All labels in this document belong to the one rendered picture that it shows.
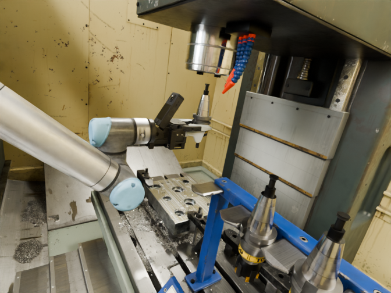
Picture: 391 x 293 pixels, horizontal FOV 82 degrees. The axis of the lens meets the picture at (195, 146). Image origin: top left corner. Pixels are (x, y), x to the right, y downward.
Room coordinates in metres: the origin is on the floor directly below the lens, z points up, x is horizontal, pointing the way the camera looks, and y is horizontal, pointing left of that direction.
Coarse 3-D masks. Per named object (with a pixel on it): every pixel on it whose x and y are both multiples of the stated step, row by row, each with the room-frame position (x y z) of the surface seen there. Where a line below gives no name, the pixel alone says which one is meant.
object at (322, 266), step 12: (324, 240) 0.25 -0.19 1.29; (312, 252) 0.26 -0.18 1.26; (324, 252) 0.25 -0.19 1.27; (336, 252) 0.24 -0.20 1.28; (312, 264) 0.25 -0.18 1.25; (324, 264) 0.24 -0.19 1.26; (336, 264) 0.24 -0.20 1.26; (312, 276) 0.24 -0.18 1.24; (324, 276) 0.24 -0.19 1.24; (336, 276) 0.24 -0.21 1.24; (324, 288) 0.23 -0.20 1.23
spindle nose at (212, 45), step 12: (192, 36) 0.70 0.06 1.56; (204, 36) 0.67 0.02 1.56; (216, 36) 0.67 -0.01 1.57; (228, 36) 0.67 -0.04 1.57; (192, 48) 0.69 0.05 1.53; (204, 48) 0.67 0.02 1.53; (216, 48) 0.67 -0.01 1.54; (228, 48) 0.68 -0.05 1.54; (192, 60) 0.69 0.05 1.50; (204, 60) 0.67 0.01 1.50; (216, 60) 0.67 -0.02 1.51; (228, 60) 0.68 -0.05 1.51; (204, 72) 0.67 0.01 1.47; (216, 72) 0.67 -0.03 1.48; (228, 72) 0.69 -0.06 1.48
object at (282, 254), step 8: (280, 240) 0.33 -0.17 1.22; (288, 240) 0.33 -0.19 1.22; (264, 248) 0.30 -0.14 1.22; (272, 248) 0.31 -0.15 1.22; (280, 248) 0.31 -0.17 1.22; (288, 248) 0.31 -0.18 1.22; (296, 248) 0.32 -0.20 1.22; (264, 256) 0.29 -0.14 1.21; (272, 256) 0.29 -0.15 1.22; (280, 256) 0.29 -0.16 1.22; (288, 256) 0.29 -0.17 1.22; (296, 256) 0.30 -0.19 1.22; (304, 256) 0.30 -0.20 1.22; (272, 264) 0.28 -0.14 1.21; (280, 264) 0.28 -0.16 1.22; (288, 264) 0.28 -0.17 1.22; (288, 272) 0.26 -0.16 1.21
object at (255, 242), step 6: (246, 222) 0.35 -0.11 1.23; (240, 228) 0.35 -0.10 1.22; (246, 228) 0.34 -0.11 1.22; (240, 234) 0.34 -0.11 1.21; (246, 234) 0.34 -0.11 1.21; (252, 234) 0.32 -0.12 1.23; (276, 234) 0.33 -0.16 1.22; (246, 240) 0.33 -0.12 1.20; (252, 240) 0.32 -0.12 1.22; (258, 240) 0.31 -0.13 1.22; (264, 240) 0.31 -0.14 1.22; (270, 240) 0.32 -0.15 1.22; (252, 246) 0.32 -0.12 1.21; (258, 246) 0.32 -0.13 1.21
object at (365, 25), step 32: (160, 0) 0.59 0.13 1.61; (192, 0) 0.48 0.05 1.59; (224, 0) 0.44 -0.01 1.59; (256, 0) 0.42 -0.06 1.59; (288, 0) 0.43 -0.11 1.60; (320, 0) 0.47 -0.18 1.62; (352, 0) 0.53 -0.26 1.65; (384, 0) 0.61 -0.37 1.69; (288, 32) 0.60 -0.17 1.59; (320, 32) 0.55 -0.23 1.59; (352, 32) 0.56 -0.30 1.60; (384, 32) 0.64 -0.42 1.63
